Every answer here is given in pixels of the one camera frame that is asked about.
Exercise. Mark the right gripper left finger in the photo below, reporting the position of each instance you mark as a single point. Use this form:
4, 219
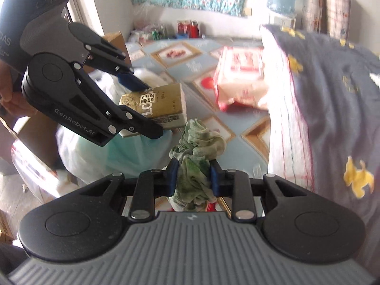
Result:
150, 185

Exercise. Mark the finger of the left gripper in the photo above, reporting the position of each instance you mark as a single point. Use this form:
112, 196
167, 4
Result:
123, 117
118, 65

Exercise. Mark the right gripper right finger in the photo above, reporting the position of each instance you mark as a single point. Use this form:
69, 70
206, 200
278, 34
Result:
236, 185

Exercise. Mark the gold tissue pack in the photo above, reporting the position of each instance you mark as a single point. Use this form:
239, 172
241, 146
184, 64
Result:
164, 105

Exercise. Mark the green white rag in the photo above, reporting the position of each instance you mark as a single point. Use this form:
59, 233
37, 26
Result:
197, 147

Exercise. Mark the pink wet wipes pack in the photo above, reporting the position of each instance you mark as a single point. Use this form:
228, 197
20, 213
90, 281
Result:
239, 78

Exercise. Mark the person left hand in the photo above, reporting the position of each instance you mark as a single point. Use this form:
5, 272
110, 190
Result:
13, 101

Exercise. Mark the clear plastic trash bag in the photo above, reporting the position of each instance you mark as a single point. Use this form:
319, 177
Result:
145, 16

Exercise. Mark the green bottles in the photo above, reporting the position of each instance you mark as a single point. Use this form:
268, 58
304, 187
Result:
159, 32

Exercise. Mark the patterned floor mat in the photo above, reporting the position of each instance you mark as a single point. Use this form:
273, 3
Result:
246, 130

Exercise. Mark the white plastic shopping bag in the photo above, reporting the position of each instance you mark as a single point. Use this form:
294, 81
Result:
82, 162

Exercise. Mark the brown cardboard box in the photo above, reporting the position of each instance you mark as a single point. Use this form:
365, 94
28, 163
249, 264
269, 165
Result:
38, 134

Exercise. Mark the dark grey yellow quilt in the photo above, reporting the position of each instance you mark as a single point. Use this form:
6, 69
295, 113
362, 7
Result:
323, 102

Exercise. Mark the white water dispenser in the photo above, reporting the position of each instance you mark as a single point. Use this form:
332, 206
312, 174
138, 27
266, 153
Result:
288, 21

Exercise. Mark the rolled floral mat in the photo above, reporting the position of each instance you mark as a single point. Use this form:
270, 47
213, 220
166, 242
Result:
312, 15

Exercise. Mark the rolled checkered mat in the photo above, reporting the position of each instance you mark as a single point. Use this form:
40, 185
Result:
338, 18

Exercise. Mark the red packages by wall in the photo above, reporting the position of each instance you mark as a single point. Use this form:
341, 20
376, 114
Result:
187, 29

